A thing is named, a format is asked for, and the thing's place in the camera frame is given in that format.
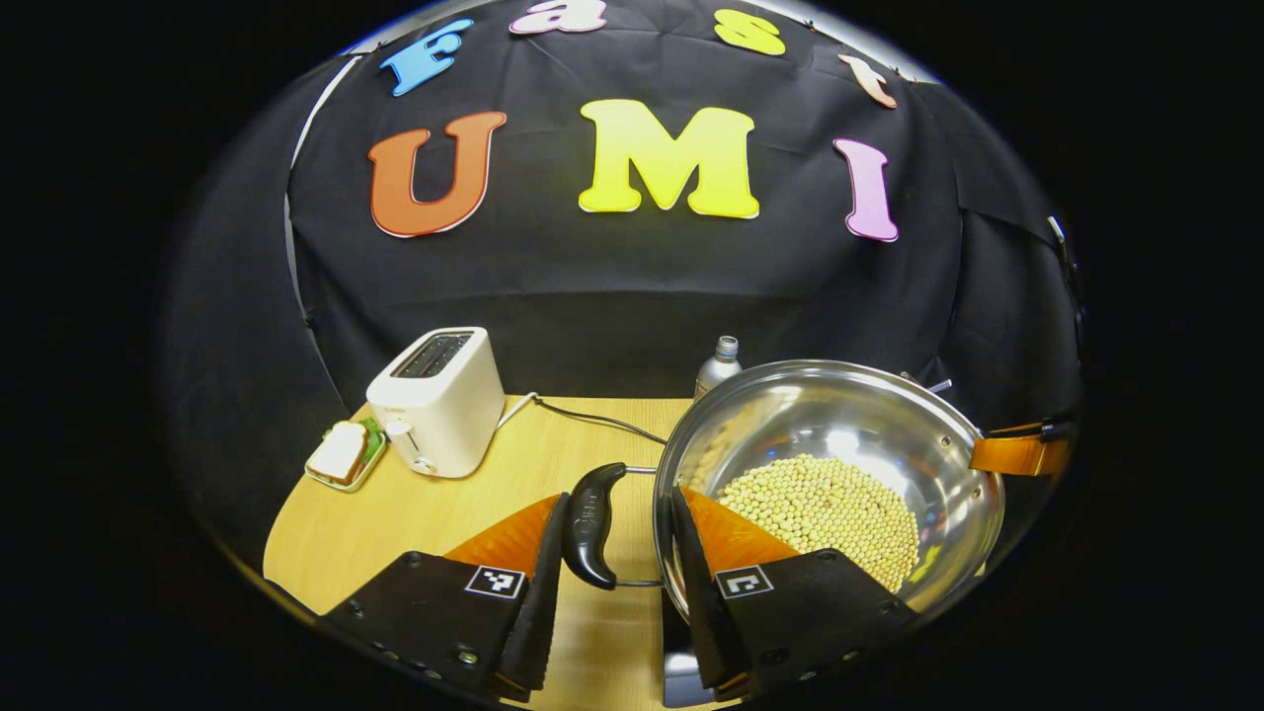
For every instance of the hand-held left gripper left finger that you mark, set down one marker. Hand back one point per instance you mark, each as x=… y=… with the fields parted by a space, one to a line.
x=543 y=612

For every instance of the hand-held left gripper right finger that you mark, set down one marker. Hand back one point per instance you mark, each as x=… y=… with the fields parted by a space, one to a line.
x=696 y=602

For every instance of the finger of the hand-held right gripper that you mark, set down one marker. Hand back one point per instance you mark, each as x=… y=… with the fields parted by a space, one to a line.
x=1017 y=454

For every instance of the pile of soybeans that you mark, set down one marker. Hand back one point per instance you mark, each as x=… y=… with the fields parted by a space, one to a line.
x=820 y=504

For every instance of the metal spoon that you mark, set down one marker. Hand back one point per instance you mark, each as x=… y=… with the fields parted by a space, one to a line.
x=938 y=386

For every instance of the white toaster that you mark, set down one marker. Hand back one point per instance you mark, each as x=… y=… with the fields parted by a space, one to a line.
x=444 y=415

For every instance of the silver bottle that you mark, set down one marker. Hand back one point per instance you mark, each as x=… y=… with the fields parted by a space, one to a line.
x=716 y=375

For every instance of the green plate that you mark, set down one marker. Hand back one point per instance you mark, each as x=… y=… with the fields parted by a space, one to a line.
x=375 y=449

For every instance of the toy bread slice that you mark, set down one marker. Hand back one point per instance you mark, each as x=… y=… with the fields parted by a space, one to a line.
x=338 y=452

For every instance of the black backdrop cloth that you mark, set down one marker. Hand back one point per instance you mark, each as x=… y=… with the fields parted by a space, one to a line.
x=612 y=286

